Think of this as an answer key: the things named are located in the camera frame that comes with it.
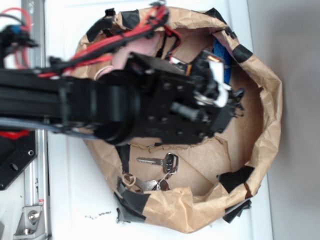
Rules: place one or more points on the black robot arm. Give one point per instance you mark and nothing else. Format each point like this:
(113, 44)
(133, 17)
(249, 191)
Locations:
(81, 107)

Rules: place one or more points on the brown paper bag tray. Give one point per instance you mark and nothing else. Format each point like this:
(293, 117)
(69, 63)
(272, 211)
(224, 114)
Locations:
(218, 174)

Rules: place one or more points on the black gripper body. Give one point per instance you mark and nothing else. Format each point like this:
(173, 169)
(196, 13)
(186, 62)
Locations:
(181, 103)

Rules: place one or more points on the blue sponge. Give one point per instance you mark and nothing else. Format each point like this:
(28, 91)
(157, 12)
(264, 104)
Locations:
(220, 51)

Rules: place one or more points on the silver keys on ring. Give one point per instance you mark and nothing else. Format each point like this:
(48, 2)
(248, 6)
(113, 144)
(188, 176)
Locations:
(169, 163)

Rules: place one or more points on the aluminium rail with bracket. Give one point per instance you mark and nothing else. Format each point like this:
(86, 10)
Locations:
(35, 220)

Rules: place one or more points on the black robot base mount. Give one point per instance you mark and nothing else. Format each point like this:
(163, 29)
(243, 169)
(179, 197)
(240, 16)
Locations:
(15, 156)

